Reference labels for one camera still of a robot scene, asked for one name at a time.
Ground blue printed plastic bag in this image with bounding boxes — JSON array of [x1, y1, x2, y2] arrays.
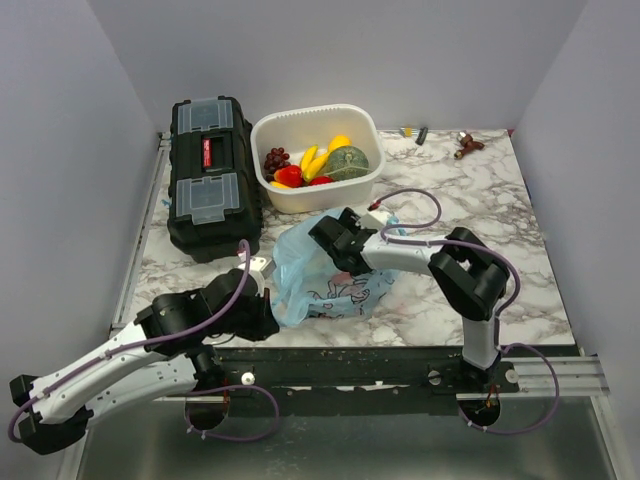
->
[[271, 208, 399, 327]]

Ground red orange fake strawberry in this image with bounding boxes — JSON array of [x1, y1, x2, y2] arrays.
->
[[309, 176, 333, 186]]

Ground green netted fake melon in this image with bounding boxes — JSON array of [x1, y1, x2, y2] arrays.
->
[[323, 146, 370, 181]]

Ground yellow fake banana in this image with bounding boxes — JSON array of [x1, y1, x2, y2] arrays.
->
[[269, 181, 294, 189], [302, 153, 329, 183], [299, 145, 318, 175]]

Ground red fake apple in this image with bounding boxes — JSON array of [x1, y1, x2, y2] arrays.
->
[[274, 165, 304, 188]]

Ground dark red fake grapes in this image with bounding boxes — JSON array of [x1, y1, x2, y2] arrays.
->
[[263, 147, 290, 178]]

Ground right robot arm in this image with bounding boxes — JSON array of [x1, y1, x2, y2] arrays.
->
[[308, 208, 520, 392]]

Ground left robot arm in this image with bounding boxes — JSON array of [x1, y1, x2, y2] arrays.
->
[[8, 265, 280, 455]]

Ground yellow fake lemon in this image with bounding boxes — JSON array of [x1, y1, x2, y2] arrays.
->
[[327, 135, 351, 153]]

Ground white plastic basin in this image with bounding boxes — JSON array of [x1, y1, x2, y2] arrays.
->
[[250, 104, 386, 214]]

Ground yellow hex key set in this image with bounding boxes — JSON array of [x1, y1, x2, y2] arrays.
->
[[399, 127, 419, 138]]

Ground black screwdriver bit holder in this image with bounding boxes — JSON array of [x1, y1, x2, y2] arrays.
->
[[416, 127, 429, 146]]

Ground black toolbox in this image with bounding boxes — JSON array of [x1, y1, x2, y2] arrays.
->
[[167, 96, 263, 263]]

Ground brown brass faucet valve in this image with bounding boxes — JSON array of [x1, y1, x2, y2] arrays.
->
[[454, 131, 485, 160]]

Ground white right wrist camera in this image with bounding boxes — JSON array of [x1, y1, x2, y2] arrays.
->
[[359, 209, 397, 231]]

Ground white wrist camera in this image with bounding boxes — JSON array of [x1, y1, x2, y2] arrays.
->
[[359, 209, 397, 231], [237, 253, 276, 283]]

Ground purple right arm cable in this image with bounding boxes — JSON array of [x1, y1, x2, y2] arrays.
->
[[369, 188, 524, 351]]

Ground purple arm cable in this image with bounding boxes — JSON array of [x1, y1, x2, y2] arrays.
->
[[8, 239, 251, 445], [369, 188, 524, 351]]

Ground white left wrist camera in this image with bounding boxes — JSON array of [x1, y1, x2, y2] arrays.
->
[[237, 253, 276, 283]]

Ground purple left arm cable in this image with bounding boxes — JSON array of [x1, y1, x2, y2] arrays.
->
[[8, 239, 251, 445]]

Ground black mounting rail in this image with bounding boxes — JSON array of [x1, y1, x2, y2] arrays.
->
[[193, 347, 518, 417]]

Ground aluminium frame rail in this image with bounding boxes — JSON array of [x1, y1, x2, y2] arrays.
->
[[54, 132, 174, 480]]

